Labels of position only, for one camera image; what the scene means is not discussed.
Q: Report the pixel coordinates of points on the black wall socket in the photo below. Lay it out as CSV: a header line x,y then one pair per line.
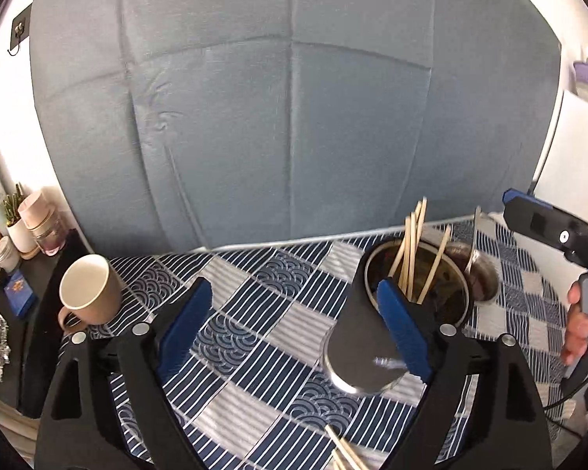
x,y
20,27

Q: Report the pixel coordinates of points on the grey-blue upholstered headboard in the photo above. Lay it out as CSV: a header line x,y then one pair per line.
x,y
274,107

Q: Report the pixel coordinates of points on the metal bowl with dark sauce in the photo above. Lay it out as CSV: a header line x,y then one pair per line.
x,y
485,284

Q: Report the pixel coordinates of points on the person's right hand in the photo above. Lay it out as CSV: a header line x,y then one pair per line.
x,y
576,325

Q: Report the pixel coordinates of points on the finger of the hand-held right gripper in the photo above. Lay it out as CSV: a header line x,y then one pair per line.
x,y
534,218

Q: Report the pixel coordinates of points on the clear glass jar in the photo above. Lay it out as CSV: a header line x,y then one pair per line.
x,y
48,240

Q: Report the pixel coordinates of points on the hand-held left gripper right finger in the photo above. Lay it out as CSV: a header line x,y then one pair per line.
x,y
404,333

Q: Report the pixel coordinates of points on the metal spoon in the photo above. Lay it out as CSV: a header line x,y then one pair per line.
x,y
476,225

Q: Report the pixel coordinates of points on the blue white patterned tablecloth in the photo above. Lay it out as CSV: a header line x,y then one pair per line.
x,y
255,303

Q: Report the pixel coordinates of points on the group of wooden chopsticks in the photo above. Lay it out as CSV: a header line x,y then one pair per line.
x,y
414,227

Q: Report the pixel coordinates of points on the beige mug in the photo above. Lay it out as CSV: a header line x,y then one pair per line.
x,y
86,289

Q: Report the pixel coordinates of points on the pink jar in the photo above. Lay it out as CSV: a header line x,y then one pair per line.
x,y
34,208

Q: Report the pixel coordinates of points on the potted cactus in white pot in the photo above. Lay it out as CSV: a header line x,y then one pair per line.
x,y
22,235

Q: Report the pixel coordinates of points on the white panel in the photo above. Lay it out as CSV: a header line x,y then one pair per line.
x,y
573,156

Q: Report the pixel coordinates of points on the black cylindrical utensil holder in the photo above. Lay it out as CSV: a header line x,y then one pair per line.
x,y
353,333

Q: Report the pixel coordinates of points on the small white jar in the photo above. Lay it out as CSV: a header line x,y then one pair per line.
x,y
6,254

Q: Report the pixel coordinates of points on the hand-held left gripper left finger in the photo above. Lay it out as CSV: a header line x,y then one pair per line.
x,y
186,325

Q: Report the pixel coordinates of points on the black side table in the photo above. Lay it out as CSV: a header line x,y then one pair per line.
x,y
44,279

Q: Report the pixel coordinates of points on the blue box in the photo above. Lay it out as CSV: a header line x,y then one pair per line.
x,y
22,293

